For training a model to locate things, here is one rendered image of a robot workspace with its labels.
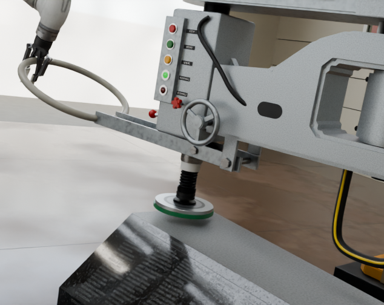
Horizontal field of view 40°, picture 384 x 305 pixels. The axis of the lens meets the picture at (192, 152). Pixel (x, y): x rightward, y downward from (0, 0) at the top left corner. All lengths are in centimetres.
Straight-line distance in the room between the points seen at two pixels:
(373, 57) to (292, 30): 879
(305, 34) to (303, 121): 849
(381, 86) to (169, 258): 80
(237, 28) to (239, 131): 35
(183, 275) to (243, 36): 80
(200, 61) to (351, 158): 58
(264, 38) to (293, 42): 57
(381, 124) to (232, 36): 58
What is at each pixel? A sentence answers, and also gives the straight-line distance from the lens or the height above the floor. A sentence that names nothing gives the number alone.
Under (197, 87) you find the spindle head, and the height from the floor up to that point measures 133.
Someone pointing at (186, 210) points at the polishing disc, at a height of 91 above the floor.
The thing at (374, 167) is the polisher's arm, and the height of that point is 122.
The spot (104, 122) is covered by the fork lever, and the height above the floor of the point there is 112.
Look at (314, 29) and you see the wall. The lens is 989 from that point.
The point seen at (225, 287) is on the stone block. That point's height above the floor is 81.
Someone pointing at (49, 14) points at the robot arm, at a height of 149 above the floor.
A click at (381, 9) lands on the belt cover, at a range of 147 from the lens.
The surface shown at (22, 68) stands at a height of 126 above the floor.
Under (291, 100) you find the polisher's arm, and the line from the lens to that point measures 156.
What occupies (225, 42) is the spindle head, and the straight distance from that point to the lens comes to 174.
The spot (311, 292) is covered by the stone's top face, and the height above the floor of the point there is 85.
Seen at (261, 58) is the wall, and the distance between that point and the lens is 1036.
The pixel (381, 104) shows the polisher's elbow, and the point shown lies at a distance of 147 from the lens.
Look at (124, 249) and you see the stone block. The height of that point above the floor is 76.
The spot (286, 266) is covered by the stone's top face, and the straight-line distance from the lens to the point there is 167.
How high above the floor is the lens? 143
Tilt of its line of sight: 10 degrees down
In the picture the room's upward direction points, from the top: 10 degrees clockwise
